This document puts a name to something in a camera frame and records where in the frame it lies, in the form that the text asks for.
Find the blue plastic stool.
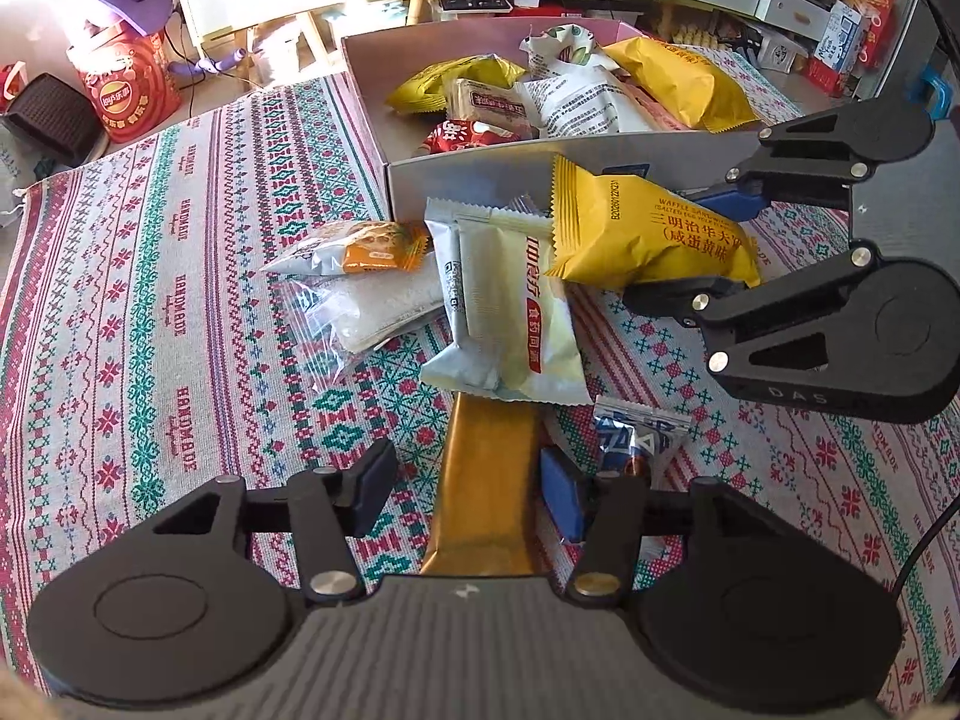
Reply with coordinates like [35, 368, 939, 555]
[911, 67, 953, 121]

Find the row of yellow packets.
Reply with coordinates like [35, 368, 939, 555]
[675, 19, 732, 50]

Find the red chip bucket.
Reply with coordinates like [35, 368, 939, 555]
[67, 34, 181, 143]

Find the small white drawer unit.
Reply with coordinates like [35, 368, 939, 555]
[757, 0, 830, 42]

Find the yellow waffle snack packet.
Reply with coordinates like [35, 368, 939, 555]
[546, 154, 762, 290]
[386, 55, 527, 115]

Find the blue and white candy packet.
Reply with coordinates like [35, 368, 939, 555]
[592, 396, 692, 485]

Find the cream biscuit packet brown label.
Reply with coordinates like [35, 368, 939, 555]
[446, 77, 541, 137]

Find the large yellow snack bag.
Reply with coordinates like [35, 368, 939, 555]
[602, 36, 760, 132]

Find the red plastic bag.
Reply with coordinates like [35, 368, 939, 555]
[0, 60, 27, 113]

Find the red gift box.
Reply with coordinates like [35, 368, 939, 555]
[840, 0, 897, 72]

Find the pink cardboard box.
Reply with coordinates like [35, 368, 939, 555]
[340, 13, 788, 222]

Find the golden foil snack packet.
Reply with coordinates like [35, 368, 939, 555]
[420, 390, 545, 578]

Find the purple handle tool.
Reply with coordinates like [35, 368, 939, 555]
[169, 47, 247, 77]

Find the grey refrigerator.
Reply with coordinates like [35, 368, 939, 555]
[874, 0, 960, 102]

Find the red snack packet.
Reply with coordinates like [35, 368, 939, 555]
[426, 118, 522, 155]

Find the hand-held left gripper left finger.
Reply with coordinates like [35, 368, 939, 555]
[152, 437, 400, 610]

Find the brown woven basket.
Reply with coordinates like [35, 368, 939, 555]
[0, 73, 102, 166]

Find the white and green patterned packet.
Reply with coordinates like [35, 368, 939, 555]
[521, 24, 601, 80]

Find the orange and silver snack packet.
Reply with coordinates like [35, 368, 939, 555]
[261, 219, 430, 277]

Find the large white printed snack bag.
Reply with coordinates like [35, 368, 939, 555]
[517, 64, 661, 140]

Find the blue and white carton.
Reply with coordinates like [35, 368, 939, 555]
[814, 0, 863, 76]

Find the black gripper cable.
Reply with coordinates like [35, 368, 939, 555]
[891, 484, 960, 602]

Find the clear bag of white snack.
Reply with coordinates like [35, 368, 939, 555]
[289, 270, 451, 376]

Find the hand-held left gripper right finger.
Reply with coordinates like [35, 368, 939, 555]
[537, 446, 782, 610]

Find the white and cream snack packet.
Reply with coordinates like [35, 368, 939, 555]
[418, 197, 593, 406]

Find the patterned woven blanket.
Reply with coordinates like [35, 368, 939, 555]
[0, 71, 960, 720]

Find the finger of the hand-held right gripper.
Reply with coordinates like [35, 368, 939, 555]
[703, 109, 876, 222]
[622, 242, 881, 392]

